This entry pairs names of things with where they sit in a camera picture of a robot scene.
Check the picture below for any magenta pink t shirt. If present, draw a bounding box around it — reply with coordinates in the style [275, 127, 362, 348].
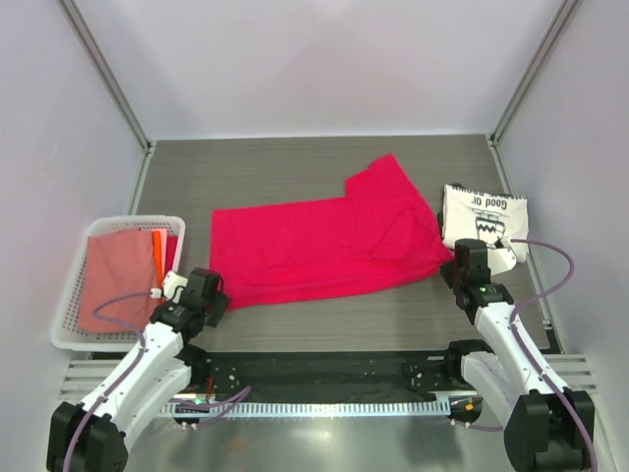
[209, 154, 452, 310]

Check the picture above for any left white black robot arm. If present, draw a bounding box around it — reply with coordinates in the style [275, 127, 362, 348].
[46, 268, 230, 471]

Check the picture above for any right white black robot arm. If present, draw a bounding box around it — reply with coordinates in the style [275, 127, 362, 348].
[441, 239, 599, 471]

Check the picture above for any orange t shirt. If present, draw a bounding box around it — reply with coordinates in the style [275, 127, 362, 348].
[151, 228, 167, 287]

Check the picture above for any white printed folded t shirt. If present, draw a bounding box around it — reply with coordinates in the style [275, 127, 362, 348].
[441, 184, 529, 249]

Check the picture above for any dark green folded t shirt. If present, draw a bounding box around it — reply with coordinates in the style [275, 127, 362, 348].
[436, 211, 444, 240]

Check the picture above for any salmon pink t shirt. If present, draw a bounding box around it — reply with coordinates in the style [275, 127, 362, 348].
[79, 229, 158, 334]

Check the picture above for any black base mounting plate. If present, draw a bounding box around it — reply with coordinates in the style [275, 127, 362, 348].
[185, 350, 474, 404]

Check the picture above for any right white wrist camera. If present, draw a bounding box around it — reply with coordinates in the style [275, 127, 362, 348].
[486, 238, 518, 275]

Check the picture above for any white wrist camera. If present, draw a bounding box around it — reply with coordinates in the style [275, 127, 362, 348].
[149, 270, 188, 303]
[486, 238, 518, 275]

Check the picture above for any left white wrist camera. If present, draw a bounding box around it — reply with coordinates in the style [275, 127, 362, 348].
[149, 270, 188, 303]

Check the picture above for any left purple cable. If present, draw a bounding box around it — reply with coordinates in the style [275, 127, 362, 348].
[61, 288, 252, 472]

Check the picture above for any purple cable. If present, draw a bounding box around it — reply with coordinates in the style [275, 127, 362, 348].
[461, 238, 599, 472]
[61, 288, 252, 472]

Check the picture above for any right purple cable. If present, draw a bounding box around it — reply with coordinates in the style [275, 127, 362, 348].
[461, 238, 599, 472]

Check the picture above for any white slotted cable duct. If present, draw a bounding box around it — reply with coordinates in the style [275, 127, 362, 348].
[150, 399, 451, 417]

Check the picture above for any right aluminium frame post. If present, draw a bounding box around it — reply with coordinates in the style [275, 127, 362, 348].
[486, 0, 584, 148]

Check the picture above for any aluminium frame post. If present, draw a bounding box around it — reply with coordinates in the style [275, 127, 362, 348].
[61, 0, 154, 154]
[486, 0, 584, 148]

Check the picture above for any left aluminium frame post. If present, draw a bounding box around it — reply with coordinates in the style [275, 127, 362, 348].
[61, 0, 154, 154]

